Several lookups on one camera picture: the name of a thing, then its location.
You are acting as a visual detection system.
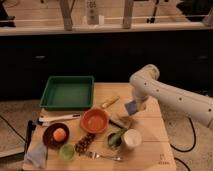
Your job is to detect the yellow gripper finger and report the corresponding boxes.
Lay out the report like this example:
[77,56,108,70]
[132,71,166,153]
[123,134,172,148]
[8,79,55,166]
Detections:
[137,102,146,112]

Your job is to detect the blue sponge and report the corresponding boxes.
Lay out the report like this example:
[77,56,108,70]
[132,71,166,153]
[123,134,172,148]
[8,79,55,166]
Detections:
[125,101,137,115]

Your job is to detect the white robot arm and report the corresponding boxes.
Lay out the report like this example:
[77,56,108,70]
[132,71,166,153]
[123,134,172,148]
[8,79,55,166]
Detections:
[129,64,213,131]

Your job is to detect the green plastic tray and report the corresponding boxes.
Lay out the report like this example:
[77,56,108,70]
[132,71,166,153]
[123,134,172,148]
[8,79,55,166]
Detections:
[40,76,94,111]

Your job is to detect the wooden brush block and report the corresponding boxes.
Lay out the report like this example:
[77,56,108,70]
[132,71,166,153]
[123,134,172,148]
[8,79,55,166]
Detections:
[110,115,132,129]

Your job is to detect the white cup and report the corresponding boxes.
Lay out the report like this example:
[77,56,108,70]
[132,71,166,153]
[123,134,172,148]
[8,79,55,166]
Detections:
[123,129,142,149]

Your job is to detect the green vegetable in bowl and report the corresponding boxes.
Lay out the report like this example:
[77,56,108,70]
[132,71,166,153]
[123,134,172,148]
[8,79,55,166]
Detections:
[108,129,126,148]

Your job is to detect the orange bowl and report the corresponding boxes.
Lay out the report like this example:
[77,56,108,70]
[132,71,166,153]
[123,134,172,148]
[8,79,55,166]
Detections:
[80,108,109,134]

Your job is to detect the metal fork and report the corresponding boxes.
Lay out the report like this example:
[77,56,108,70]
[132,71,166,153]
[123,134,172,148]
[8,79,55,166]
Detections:
[85,151,122,162]

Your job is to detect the bunch of dark grapes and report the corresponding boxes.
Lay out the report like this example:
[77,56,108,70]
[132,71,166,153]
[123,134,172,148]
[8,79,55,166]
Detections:
[75,133,96,154]

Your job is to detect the small green cup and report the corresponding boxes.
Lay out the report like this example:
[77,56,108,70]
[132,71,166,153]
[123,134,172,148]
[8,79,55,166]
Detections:
[59,144,75,161]

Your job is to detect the orange fruit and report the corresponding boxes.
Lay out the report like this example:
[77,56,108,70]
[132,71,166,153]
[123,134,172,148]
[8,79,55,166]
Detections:
[53,128,66,142]

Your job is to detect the dark red plate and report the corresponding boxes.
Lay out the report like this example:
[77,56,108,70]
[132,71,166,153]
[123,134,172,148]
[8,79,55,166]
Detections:
[42,123,70,149]

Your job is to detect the grey cloth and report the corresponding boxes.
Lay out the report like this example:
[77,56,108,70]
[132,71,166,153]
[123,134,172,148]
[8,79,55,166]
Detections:
[24,141,47,169]

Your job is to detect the black cable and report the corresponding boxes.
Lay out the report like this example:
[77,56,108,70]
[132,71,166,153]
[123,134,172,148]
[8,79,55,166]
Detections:
[169,118,198,154]

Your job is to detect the white handled utensil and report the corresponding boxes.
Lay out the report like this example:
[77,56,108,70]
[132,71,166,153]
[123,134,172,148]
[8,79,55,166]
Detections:
[38,114,81,123]

